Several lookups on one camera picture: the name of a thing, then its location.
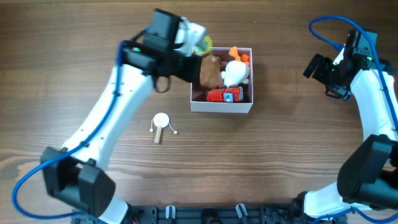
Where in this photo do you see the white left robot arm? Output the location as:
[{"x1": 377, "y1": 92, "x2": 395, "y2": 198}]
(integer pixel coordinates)
[{"x1": 40, "y1": 9, "x2": 206, "y2": 223}]

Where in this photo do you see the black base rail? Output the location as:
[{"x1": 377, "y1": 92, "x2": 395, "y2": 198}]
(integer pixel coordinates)
[{"x1": 121, "y1": 199, "x2": 315, "y2": 224}]

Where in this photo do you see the white plush duck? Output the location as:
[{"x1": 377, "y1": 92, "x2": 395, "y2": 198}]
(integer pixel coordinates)
[{"x1": 221, "y1": 47, "x2": 250, "y2": 87}]

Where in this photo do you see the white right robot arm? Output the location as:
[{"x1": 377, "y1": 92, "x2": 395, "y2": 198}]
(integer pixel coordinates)
[{"x1": 301, "y1": 29, "x2": 397, "y2": 219}]

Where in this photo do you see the brown plush bear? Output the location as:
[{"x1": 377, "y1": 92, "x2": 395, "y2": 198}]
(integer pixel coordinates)
[{"x1": 200, "y1": 55, "x2": 223, "y2": 89}]

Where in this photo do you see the red toy fire truck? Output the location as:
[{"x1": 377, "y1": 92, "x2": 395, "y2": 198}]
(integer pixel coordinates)
[{"x1": 206, "y1": 85, "x2": 244, "y2": 103}]

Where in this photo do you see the yellow cat rattle drum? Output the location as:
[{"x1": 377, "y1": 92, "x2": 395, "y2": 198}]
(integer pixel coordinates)
[{"x1": 193, "y1": 35, "x2": 213, "y2": 55}]

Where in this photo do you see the pink cardboard box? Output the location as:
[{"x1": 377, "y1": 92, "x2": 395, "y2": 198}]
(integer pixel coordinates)
[{"x1": 190, "y1": 47, "x2": 254, "y2": 113}]

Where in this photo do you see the white rattle drum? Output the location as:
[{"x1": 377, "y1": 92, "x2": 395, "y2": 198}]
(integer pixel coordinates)
[{"x1": 149, "y1": 113, "x2": 178, "y2": 144}]

